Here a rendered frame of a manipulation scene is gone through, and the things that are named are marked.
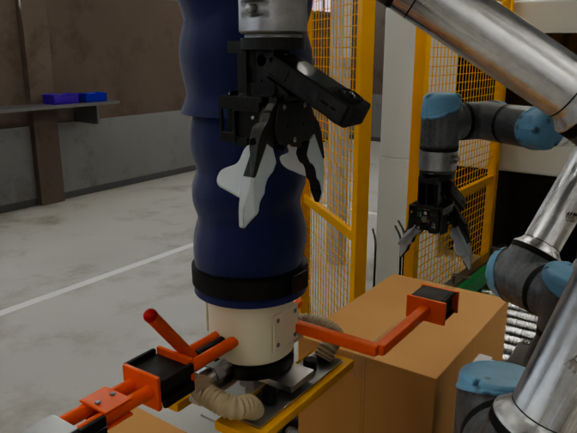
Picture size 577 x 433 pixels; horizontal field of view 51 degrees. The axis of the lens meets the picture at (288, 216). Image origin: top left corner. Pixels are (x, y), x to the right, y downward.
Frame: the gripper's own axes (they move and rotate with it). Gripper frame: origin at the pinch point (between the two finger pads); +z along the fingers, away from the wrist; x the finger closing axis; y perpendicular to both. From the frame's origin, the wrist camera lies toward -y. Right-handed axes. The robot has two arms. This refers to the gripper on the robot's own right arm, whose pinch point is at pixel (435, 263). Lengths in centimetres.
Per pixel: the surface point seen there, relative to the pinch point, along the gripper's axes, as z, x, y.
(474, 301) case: 33, -10, -61
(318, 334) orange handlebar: 9.0, -12.1, 26.9
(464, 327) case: 33, -5, -41
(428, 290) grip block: 6.8, -1.4, -0.5
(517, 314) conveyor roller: 74, -17, -154
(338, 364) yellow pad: 20.0, -13.1, 17.3
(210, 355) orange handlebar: 9, -23, 45
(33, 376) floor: 127, -239, -47
